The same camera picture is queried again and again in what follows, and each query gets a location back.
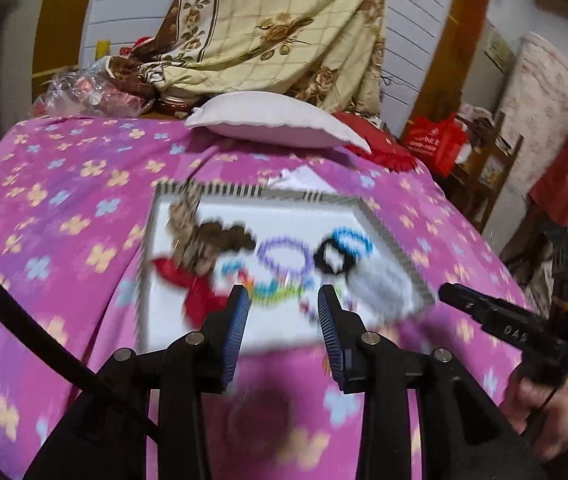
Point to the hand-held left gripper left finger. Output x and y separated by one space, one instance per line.
236 330

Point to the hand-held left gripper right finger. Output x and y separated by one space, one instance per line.
331 330

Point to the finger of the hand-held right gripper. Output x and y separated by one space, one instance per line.
494 315

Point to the red bow hair clip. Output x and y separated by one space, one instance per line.
194 290

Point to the black scrunchie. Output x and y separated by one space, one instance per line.
320 258

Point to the brown scrunchie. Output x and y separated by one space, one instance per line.
224 240

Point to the brown patterned hair clip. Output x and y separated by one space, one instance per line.
186 220

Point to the person's right hand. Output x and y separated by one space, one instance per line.
549 420

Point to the red cloth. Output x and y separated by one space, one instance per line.
564 180

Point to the white paper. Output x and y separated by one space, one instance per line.
304 177

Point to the wooden shelf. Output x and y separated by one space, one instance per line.
484 160

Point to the red shopping bag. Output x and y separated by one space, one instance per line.
436 145

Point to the red frilled pillow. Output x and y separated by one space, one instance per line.
389 152

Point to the white pillow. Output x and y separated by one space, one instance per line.
274 120

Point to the pale floral mattress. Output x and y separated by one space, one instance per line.
539 100

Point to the pink floral bedsheet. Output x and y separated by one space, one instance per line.
64 185

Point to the clear plastic bags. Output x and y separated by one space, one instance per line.
84 90

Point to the beige floral hanging sheet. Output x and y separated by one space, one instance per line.
264 20

